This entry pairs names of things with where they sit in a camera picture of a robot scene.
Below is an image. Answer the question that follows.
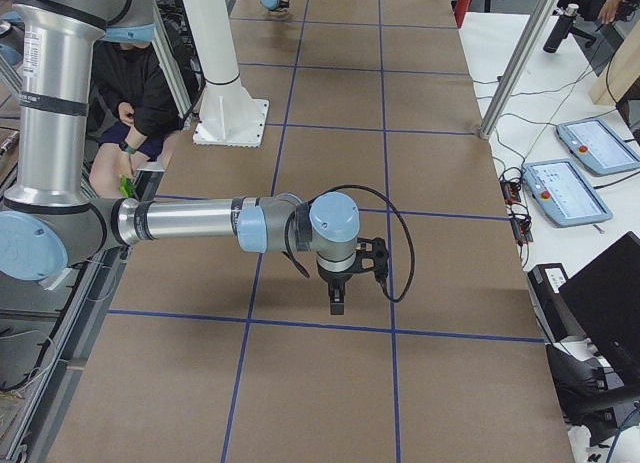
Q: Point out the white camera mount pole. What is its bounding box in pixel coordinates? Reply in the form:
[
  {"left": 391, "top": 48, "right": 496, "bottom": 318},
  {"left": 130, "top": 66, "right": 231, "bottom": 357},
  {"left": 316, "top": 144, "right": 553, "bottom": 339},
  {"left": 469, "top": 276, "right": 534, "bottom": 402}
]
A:
[{"left": 183, "top": 0, "right": 269, "bottom": 148}]

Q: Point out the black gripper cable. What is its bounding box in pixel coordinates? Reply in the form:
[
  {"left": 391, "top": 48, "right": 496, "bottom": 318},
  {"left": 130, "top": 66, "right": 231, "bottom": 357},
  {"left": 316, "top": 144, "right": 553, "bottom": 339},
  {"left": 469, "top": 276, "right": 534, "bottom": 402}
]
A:
[{"left": 282, "top": 184, "right": 416, "bottom": 303}]

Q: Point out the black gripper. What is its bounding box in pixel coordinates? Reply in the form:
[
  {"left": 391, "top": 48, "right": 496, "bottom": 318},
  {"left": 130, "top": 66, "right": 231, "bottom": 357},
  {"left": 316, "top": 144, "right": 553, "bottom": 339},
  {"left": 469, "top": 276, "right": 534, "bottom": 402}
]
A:
[{"left": 317, "top": 261, "right": 359, "bottom": 315}]

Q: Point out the seated person in black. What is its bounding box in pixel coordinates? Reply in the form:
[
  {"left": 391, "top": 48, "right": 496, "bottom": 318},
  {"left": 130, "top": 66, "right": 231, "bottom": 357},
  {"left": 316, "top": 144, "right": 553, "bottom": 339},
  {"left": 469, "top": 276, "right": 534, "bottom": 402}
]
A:
[{"left": 90, "top": 42, "right": 181, "bottom": 198}]

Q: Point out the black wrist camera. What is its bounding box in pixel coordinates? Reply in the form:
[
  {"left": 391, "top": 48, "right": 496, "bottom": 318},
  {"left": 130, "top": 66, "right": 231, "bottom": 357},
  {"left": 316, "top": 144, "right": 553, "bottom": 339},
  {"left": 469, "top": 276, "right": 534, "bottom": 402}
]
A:
[{"left": 354, "top": 237, "right": 389, "bottom": 286}]

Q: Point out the black water bottle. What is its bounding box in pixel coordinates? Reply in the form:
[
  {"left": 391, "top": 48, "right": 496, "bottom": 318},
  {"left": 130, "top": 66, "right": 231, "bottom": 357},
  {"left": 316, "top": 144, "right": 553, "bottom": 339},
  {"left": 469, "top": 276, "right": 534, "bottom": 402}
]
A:
[{"left": 543, "top": 3, "right": 579, "bottom": 53}]

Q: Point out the near teach pendant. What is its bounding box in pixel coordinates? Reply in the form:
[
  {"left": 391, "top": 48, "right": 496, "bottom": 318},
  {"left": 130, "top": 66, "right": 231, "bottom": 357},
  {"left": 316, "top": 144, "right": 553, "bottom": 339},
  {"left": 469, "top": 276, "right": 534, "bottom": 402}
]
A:
[{"left": 522, "top": 159, "right": 613, "bottom": 227}]

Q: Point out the black power box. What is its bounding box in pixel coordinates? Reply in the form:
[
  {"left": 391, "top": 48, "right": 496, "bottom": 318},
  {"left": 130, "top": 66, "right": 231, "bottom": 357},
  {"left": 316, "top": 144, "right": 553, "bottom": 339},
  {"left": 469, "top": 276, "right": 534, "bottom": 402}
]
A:
[{"left": 527, "top": 263, "right": 579, "bottom": 342}]

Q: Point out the teach pendant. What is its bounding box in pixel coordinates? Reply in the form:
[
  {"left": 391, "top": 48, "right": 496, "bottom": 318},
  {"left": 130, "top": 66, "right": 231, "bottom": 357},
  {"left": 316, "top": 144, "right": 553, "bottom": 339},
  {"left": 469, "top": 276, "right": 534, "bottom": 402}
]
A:
[
  {"left": 522, "top": 159, "right": 613, "bottom": 227},
  {"left": 556, "top": 118, "right": 639, "bottom": 176}
]

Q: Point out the aluminium frame post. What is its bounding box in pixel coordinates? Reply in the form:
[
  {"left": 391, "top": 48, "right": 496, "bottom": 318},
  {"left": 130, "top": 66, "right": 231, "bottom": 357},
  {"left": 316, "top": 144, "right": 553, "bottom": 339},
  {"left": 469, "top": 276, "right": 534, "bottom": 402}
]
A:
[{"left": 479, "top": 0, "right": 558, "bottom": 140}]

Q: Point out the black laptop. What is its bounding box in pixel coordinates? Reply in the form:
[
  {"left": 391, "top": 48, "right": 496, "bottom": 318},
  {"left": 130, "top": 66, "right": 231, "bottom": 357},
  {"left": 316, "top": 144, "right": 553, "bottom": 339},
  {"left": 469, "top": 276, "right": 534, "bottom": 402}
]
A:
[{"left": 560, "top": 231, "right": 639, "bottom": 384}]

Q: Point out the far teach pendant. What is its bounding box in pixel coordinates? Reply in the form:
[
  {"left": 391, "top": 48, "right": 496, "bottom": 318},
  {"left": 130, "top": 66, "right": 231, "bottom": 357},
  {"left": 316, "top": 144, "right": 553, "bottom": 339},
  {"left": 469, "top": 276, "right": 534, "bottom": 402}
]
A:
[{"left": 556, "top": 118, "right": 639, "bottom": 176}]

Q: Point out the red cylinder bottle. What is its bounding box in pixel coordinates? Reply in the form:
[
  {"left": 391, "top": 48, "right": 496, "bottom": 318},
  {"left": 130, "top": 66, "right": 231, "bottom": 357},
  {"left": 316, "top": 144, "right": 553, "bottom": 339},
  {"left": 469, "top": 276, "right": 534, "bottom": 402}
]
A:
[{"left": 454, "top": 0, "right": 472, "bottom": 29}]

